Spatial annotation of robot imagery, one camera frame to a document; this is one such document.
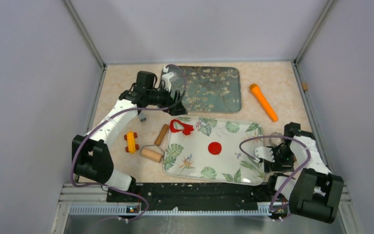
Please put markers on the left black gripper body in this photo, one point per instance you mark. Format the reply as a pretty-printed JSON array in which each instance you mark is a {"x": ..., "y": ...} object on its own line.
[{"x": 161, "y": 98}]

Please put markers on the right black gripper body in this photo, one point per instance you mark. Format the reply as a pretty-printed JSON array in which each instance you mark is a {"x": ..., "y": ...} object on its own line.
[{"x": 284, "y": 158}]

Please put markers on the small round metal cup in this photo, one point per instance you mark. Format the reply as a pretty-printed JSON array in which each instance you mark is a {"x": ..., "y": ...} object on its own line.
[{"x": 276, "y": 140}]

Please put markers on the white leaf pattern tray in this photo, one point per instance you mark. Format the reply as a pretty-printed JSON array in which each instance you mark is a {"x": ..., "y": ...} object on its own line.
[{"x": 187, "y": 155}]

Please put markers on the wooden rolling pin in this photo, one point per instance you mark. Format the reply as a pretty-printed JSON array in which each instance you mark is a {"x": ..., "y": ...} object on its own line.
[{"x": 153, "y": 151}]

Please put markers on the red dough piece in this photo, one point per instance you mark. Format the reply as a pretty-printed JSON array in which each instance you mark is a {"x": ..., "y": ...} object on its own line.
[{"x": 214, "y": 148}]

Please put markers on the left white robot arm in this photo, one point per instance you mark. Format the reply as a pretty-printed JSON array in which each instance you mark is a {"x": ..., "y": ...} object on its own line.
[{"x": 91, "y": 157}]

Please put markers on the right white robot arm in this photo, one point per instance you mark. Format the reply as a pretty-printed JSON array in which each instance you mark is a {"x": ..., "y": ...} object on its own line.
[{"x": 312, "y": 190}]

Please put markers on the grey dumbbell shaped tool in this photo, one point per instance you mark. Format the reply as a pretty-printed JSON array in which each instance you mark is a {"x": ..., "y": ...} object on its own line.
[{"x": 142, "y": 117}]

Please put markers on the teal blossom pattern tray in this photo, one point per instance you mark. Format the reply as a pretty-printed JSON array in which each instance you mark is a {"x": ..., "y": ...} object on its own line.
[{"x": 209, "y": 88}]

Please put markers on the yellow red toy car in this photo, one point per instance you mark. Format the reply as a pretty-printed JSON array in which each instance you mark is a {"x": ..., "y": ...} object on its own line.
[{"x": 130, "y": 138}]

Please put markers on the orange toy carrot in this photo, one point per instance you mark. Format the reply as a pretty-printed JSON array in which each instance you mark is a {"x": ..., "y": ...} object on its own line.
[{"x": 257, "y": 93}]

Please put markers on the small wooden block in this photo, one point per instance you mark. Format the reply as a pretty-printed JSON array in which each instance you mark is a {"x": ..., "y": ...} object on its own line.
[{"x": 304, "y": 86}]

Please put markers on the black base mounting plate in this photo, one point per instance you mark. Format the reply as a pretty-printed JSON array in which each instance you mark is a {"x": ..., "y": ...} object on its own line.
[{"x": 194, "y": 196}]

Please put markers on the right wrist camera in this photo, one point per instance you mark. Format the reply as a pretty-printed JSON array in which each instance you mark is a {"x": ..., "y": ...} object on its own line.
[{"x": 264, "y": 153}]

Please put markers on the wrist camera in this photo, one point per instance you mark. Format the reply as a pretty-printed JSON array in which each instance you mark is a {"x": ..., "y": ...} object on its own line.
[
  {"x": 167, "y": 78},
  {"x": 264, "y": 153}
]

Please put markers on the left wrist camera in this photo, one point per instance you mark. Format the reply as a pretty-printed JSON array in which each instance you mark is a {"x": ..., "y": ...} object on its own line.
[{"x": 167, "y": 78}]

